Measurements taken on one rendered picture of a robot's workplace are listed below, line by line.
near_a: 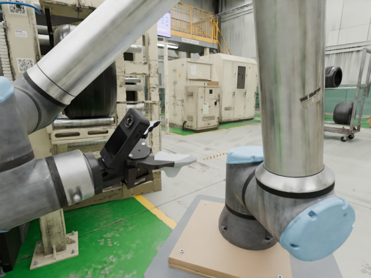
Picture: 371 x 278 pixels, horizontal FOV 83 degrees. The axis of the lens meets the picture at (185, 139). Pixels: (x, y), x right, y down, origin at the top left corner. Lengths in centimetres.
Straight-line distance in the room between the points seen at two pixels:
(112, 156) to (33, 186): 12
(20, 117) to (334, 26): 1209
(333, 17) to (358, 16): 91
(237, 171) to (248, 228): 17
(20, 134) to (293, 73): 42
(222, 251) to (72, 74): 58
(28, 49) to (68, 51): 106
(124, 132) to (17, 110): 15
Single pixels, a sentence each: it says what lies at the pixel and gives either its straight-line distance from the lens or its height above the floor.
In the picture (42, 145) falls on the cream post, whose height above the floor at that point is 76.
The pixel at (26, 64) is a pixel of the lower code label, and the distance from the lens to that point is 150.
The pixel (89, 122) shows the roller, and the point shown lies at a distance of 141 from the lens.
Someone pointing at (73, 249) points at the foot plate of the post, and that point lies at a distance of 178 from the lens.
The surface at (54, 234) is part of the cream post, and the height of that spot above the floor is 16.
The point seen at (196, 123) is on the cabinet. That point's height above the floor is 26.
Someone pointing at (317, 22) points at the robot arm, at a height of 118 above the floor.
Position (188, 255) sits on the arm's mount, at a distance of 67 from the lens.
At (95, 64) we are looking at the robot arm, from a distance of 46.
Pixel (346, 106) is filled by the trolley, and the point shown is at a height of 78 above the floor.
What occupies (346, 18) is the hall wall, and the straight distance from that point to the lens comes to 1214.
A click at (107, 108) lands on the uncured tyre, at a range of 137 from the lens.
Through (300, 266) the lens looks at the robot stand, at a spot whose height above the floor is 60.
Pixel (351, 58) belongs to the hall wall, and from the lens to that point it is 1174.
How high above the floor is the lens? 108
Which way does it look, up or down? 13 degrees down
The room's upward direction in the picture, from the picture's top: straight up
